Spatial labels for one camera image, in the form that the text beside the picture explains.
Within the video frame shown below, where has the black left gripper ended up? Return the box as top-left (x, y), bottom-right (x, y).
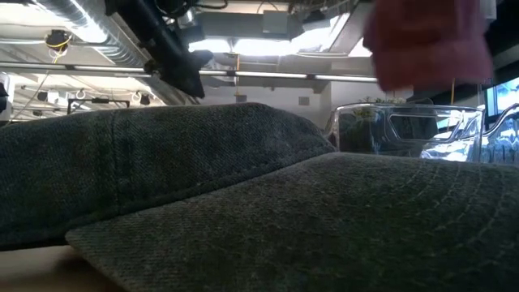
top-left (150, 43), bottom-right (215, 100)

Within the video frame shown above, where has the washed teal baseball cap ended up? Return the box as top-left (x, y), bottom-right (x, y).
top-left (0, 101), bottom-right (519, 292)

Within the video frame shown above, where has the red-pink fabric hat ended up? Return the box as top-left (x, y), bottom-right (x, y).
top-left (362, 0), bottom-right (495, 93)

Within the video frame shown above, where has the long tube light fixture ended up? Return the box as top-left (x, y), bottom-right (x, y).
top-left (0, 61), bottom-right (380, 84)

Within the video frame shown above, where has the grey ceiling box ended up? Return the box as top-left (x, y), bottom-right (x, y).
top-left (261, 9), bottom-right (306, 41)

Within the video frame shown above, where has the green potted plant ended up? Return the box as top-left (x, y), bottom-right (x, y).
top-left (356, 96), bottom-right (406, 119)

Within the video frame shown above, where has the clear plastic bin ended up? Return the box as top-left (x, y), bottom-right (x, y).
top-left (480, 103), bottom-right (519, 166)
top-left (324, 102), bottom-right (486, 162)

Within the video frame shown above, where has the computer monitor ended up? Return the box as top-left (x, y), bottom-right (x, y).
top-left (484, 75), bottom-right (519, 118)

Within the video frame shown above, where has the silver ventilation duct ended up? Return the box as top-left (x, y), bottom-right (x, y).
top-left (32, 0), bottom-right (147, 68)

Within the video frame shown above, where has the black device with yellow cable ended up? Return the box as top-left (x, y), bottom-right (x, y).
top-left (43, 28), bottom-right (73, 53)

